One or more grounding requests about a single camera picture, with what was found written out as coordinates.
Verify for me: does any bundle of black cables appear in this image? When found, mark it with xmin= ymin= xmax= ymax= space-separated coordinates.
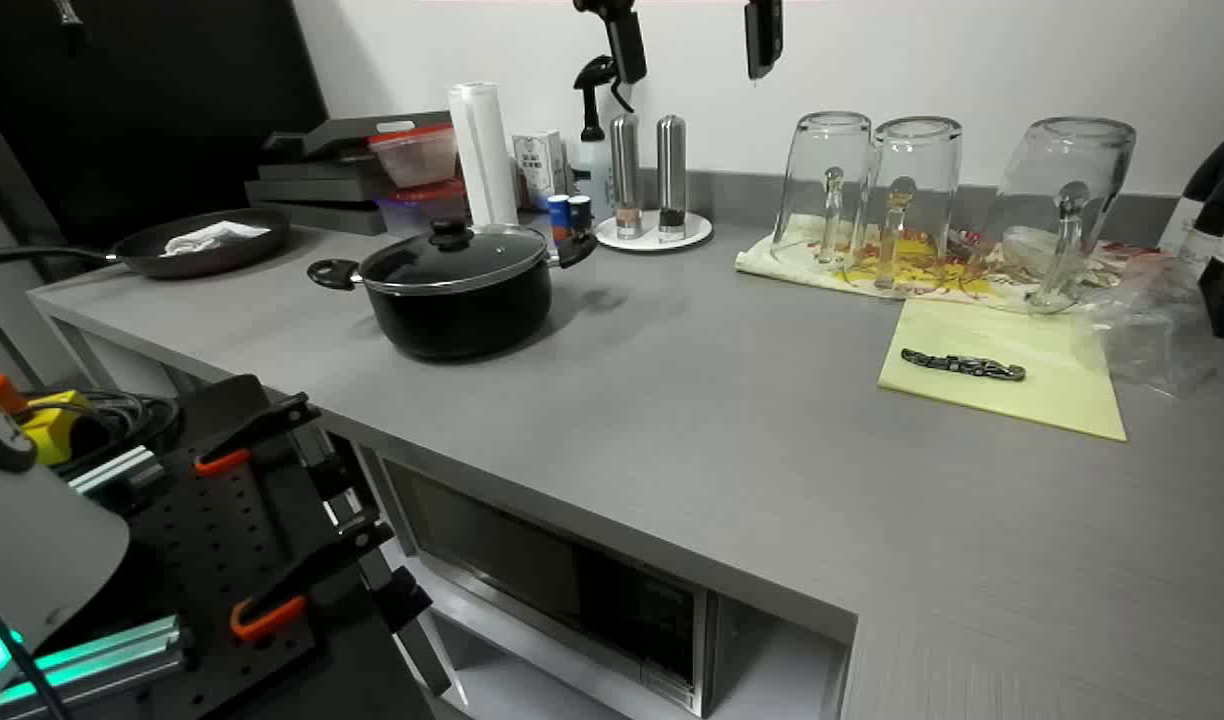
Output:
xmin=66 ymin=393 xmax=190 ymax=473

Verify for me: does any built-in steel microwave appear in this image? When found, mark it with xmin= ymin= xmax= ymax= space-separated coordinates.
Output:
xmin=366 ymin=449 xmax=858 ymax=720

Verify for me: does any large black panel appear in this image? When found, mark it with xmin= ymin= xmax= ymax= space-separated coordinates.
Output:
xmin=0 ymin=0 xmax=331 ymax=250

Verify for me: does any steel grinder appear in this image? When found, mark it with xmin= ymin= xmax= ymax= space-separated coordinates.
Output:
xmin=606 ymin=114 xmax=649 ymax=246
xmin=651 ymin=114 xmax=691 ymax=232

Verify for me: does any black cooking pot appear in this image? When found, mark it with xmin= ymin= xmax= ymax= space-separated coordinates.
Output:
xmin=305 ymin=224 xmax=598 ymax=369

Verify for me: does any glass lid with black knob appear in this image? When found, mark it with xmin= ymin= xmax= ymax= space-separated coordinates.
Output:
xmin=355 ymin=217 xmax=552 ymax=299

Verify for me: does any black frying pan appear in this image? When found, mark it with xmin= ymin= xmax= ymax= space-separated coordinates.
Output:
xmin=0 ymin=205 xmax=297 ymax=284

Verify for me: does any large upturned clear glass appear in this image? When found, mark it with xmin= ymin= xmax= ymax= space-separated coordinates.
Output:
xmin=988 ymin=114 xmax=1140 ymax=319

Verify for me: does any black perforated mounting board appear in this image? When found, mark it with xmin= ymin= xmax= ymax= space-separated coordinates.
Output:
xmin=44 ymin=374 xmax=440 ymax=720

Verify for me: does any round white plate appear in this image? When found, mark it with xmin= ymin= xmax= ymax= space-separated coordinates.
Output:
xmin=590 ymin=208 xmax=719 ymax=256

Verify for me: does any clear plastic bag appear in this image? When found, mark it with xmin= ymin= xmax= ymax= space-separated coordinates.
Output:
xmin=1073 ymin=246 xmax=1224 ymax=400

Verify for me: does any clear container with red lid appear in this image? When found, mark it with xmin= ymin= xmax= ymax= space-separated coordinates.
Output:
xmin=366 ymin=124 xmax=462 ymax=194

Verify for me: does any white rounded robot part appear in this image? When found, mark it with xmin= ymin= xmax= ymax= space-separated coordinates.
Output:
xmin=0 ymin=462 xmax=135 ymax=652

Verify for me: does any small white box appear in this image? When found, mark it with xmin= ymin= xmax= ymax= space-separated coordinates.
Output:
xmin=507 ymin=128 xmax=575 ymax=208

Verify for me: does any spray bottle with black trigger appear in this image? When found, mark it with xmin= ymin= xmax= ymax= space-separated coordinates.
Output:
xmin=568 ymin=52 xmax=619 ymax=222

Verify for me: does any yellow plastic part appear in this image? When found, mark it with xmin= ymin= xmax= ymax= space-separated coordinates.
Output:
xmin=14 ymin=383 xmax=97 ymax=473

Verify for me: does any floral patterned cloth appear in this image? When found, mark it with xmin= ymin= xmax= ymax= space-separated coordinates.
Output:
xmin=730 ymin=208 xmax=1176 ymax=319

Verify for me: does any aluminium extrusion bar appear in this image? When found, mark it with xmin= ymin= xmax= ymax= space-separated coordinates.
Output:
xmin=0 ymin=608 xmax=190 ymax=720
xmin=58 ymin=439 xmax=162 ymax=500

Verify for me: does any black clamp with orange tip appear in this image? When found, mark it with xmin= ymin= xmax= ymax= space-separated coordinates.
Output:
xmin=186 ymin=393 xmax=326 ymax=486
xmin=224 ymin=518 xmax=394 ymax=648

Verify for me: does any blue and silver drink can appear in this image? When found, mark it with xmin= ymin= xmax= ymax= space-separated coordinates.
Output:
xmin=544 ymin=194 xmax=598 ymax=267

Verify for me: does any upturned clear drinking glass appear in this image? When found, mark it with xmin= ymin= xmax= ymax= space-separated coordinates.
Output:
xmin=858 ymin=114 xmax=968 ymax=294
xmin=766 ymin=107 xmax=878 ymax=272

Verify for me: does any small black elongated item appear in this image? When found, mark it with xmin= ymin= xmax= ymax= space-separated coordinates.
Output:
xmin=896 ymin=346 xmax=1033 ymax=387

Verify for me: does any white paper towel roll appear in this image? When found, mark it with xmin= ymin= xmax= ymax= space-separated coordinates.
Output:
xmin=448 ymin=80 xmax=525 ymax=242

